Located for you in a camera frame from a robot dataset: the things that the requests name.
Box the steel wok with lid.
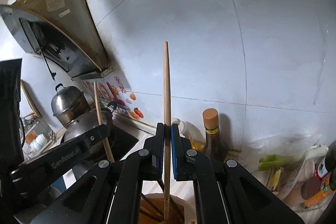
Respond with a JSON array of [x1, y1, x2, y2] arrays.
[[61, 107, 113, 159]]

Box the stainless steel steamer pot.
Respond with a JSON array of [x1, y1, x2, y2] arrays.
[[51, 83, 90, 128]]

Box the wooden chopstick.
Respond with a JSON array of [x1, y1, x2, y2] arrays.
[[93, 82, 114, 163], [163, 42, 171, 221]]

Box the clear cooking oil bottle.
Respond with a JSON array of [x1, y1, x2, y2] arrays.
[[171, 118, 206, 152]]

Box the colourful wall sticker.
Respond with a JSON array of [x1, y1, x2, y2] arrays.
[[82, 72, 144, 121]]

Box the green vegetable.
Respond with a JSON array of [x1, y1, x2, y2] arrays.
[[258, 154, 297, 171]]

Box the wooden cutting board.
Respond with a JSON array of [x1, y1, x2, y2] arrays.
[[21, 80, 43, 119]]

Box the dark soy sauce bottle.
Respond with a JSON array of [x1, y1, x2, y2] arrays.
[[325, 141, 336, 191]]

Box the dish drying rack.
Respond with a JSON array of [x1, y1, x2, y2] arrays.
[[20, 113, 56, 160]]

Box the white plastic bag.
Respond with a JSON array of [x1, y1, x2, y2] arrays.
[[243, 134, 335, 209]]

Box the beige ribbed utensil holder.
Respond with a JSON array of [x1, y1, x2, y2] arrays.
[[137, 193, 197, 224]]

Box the range hood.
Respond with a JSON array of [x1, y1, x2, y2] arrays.
[[1, 0, 113, 80]]

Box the orange snack package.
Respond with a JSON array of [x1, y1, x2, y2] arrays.
[[303, 173, 335, 208]]

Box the dark vinegar bottle tan cap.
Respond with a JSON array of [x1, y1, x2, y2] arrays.
[[202, 108, 228, 162]]

